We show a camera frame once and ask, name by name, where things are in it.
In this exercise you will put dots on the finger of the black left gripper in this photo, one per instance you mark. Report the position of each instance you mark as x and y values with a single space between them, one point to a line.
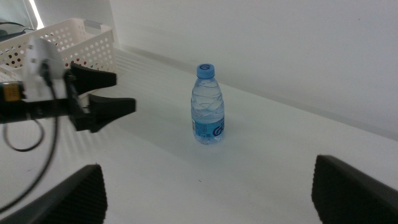
93 79
112 107

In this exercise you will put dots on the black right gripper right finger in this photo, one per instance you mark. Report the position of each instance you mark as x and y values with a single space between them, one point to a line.
348 196

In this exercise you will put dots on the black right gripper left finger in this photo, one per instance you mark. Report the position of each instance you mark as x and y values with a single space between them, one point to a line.
74 199

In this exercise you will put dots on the clear water bottle blue cap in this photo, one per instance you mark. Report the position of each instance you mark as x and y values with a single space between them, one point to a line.
207 109

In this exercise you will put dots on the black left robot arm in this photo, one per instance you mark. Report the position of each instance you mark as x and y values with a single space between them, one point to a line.
18 110

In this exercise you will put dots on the white perforated plastic basket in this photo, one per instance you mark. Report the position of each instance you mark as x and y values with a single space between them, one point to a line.
90 40

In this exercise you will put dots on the dark background device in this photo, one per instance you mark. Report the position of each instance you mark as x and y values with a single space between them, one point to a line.
9 34

